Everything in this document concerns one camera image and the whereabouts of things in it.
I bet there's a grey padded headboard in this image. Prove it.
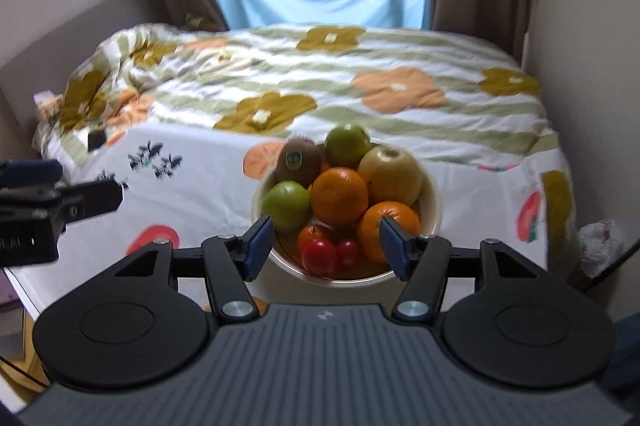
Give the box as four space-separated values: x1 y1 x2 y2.
0 0 157 157

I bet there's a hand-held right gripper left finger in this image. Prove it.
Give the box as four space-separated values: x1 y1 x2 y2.
115 216 275 323

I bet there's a white plastic bag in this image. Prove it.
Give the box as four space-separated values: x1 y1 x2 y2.
577 218 640 279

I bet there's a yellow apple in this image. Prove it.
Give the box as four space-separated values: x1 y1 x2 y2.
357 145 423 207

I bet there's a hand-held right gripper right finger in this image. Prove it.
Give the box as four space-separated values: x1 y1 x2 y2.
378 216 543 321

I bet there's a red tomato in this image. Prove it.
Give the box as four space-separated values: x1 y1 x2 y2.
301 239 338 277
335 238 361 270

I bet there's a large orange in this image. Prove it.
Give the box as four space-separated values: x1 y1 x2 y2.
310 167 370 227

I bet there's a green apple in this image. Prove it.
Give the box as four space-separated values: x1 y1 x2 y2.
262 181 312 231
324 124 373 170

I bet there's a floral striped blanket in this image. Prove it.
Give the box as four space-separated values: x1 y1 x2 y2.
32 23 562 167

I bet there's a brown kiwi with sticker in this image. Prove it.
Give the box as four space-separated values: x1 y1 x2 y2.
275 137 323 187

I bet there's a small mandarin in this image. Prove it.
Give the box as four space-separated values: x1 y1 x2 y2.
297 224 333 257

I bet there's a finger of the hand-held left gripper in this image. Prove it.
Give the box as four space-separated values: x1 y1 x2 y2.
0 159 64 187
52 179 124 223

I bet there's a cream bowl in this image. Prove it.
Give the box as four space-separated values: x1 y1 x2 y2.
251 146 443 289

